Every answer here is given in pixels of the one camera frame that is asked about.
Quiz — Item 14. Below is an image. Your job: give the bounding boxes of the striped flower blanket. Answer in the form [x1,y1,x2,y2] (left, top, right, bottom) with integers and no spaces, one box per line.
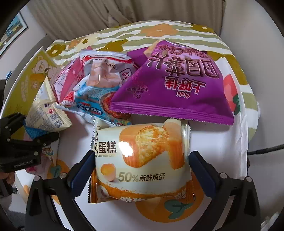
[44,19,260,143]

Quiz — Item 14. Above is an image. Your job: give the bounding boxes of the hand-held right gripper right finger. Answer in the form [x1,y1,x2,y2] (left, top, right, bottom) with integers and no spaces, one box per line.
[189,151,261,231]

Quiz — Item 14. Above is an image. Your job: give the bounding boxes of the black lamp stand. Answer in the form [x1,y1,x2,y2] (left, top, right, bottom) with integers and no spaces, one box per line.
[247,144,284,156]

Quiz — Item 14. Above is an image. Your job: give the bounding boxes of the red blue shrimp chip packet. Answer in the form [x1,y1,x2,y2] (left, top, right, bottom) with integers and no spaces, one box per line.
[55,50,139,126]

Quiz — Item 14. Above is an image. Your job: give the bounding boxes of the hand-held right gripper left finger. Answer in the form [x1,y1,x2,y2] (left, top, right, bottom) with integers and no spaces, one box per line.
[26,151,96,231]

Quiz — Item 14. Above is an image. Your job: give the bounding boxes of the cream small snack packet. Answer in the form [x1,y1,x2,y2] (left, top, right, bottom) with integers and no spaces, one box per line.
[24,77,73,134]

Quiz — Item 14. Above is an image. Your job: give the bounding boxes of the framed wall picture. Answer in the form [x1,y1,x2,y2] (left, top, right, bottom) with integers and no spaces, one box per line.
[0,12,28,55]

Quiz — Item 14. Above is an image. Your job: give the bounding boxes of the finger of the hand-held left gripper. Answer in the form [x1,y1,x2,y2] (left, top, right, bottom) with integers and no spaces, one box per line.
[0,112,29,136]
[9,131,60,154]

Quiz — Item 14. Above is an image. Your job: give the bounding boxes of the beige curtain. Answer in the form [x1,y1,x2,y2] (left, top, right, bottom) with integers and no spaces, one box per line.
[31,0,225,39]

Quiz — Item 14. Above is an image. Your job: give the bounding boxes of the person's left hand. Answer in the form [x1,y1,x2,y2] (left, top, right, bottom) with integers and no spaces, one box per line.
[0,171,16,186]

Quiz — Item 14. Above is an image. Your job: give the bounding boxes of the cream orange cake packet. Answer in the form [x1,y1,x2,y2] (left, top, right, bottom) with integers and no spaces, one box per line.
[88,118,192,204]

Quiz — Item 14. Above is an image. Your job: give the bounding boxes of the light blue snack packet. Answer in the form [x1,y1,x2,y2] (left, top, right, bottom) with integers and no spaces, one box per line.
[23,124,49,141]

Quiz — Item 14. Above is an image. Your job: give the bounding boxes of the purple chip packet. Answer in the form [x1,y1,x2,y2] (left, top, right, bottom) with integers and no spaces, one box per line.
[110,40,235,126]

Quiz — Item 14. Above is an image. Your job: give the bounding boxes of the pink snack packet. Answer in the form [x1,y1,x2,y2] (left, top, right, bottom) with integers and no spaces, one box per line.
[50,46,94,105]

